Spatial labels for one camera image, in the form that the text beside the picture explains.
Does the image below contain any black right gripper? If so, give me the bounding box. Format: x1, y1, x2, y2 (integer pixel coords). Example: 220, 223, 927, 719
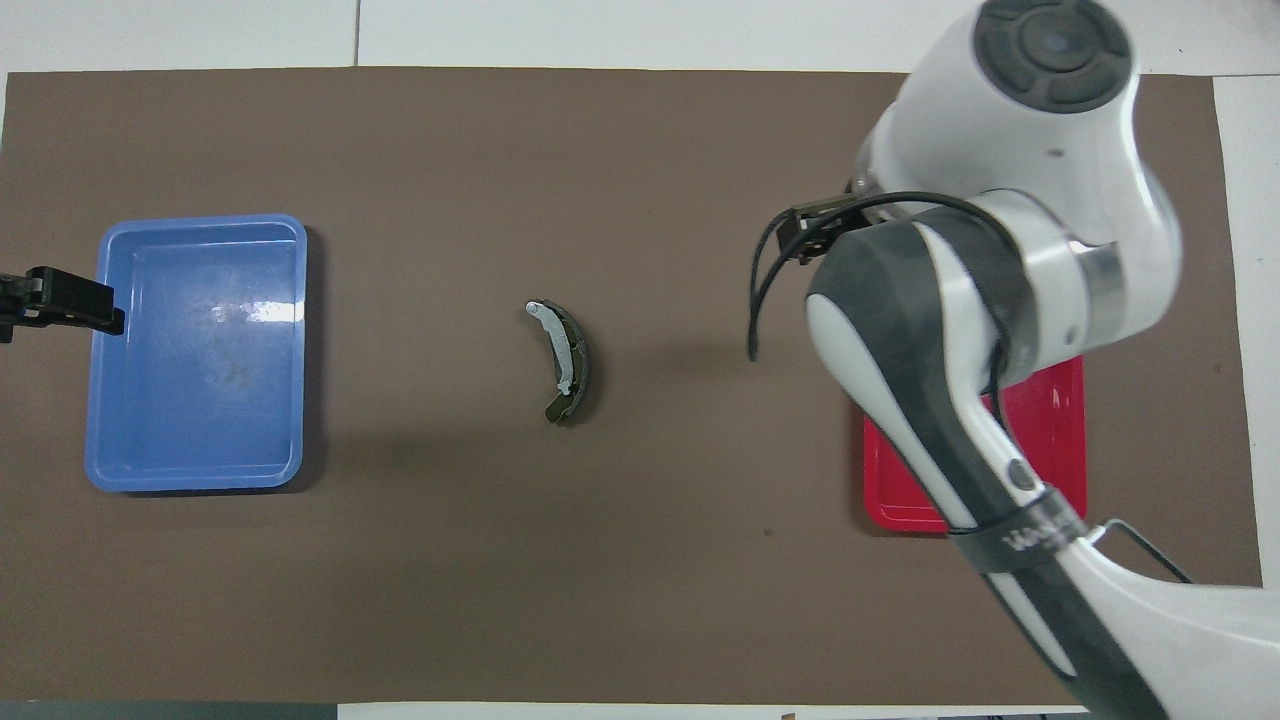
780, 193, 873, 265

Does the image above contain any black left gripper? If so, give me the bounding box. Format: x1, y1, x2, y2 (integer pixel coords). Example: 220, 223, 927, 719
0, 267, 127, 342

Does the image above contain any curved brake shoe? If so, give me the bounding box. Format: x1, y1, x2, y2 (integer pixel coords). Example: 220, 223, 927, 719
525, 298, 593, 427

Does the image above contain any blue plastic tray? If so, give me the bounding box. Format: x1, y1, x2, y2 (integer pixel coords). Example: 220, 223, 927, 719
85, 214, 308, 493

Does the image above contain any red plastic tray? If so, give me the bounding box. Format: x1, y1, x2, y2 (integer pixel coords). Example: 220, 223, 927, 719
863, 355, 1087, 537

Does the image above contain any brown table mat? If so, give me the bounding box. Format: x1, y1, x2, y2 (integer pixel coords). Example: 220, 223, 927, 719
0, 66, 1273, 707

